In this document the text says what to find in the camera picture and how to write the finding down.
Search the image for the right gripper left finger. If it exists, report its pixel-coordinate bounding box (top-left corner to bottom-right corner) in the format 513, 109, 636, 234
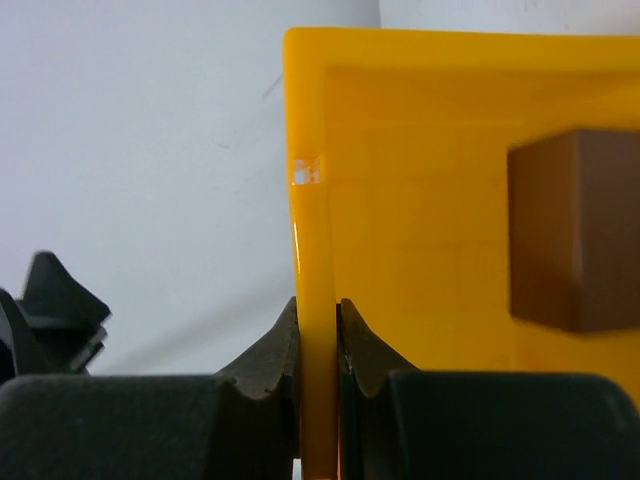
1, 302, 300, 479

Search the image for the yellow plastic bin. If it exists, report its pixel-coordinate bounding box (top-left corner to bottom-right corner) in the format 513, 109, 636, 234
283, 28, 639, 479

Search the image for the brown wood block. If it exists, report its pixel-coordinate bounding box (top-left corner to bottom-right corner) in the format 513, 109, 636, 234
507, 129, 639, 334

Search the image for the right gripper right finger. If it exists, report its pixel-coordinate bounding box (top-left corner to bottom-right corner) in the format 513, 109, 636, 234
337, 300, 639, 479

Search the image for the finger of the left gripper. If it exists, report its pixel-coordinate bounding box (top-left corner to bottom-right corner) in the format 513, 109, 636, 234
1, 251, 111, 376

